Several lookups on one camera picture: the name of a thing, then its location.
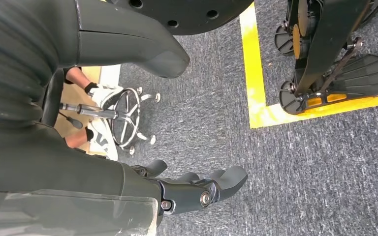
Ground person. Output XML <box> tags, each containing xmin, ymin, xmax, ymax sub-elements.
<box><xmin>63</xmin><ymin>66</ymin><xmax>125</xmax><ymax>162</ymax></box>

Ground chrome stool with black seat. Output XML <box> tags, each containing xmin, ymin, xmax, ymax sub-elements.
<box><xmin>40</xmin><ymin>66</ymin><xmax>161</xmax><ymax>156</ymax></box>

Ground clear plastic cover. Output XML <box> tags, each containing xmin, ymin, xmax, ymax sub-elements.
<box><xmin>0</xmin><ymin>182</ymin><xmax>159</xmax><ymax>236</ymax></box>

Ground brown floor board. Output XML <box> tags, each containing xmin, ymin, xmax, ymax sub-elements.
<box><xmin>54</xmin><ymin>66</ymin><xmax>102</xmax><ymax>154</ymax></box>

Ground white floor board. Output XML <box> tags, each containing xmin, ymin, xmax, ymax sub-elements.
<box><xmin>99</xmin><ymin>64</ymin><xmax>122</xmax><ymax>87</ymax></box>

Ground black round plate with holes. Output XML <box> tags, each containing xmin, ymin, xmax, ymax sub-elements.
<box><xmin>109</xmin><ymin>0</ymin><xmax>255</xmax><ymax>36</ymax></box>

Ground black robot foot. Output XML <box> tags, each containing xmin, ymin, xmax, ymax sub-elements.
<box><xmin>274</xmin><ymin>0</ymin><xmax>318</xmax><ymax>58</ymax></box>
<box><xmin>279</xmin><ymin>54</ymin><xmax>378</xmax><ymax>115</ymax></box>

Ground black robot leg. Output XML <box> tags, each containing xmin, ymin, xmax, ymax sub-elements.
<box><xmin>295</xmin><ymin>0</ymin><xmax>372</xmax><ymax>96</ymax></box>

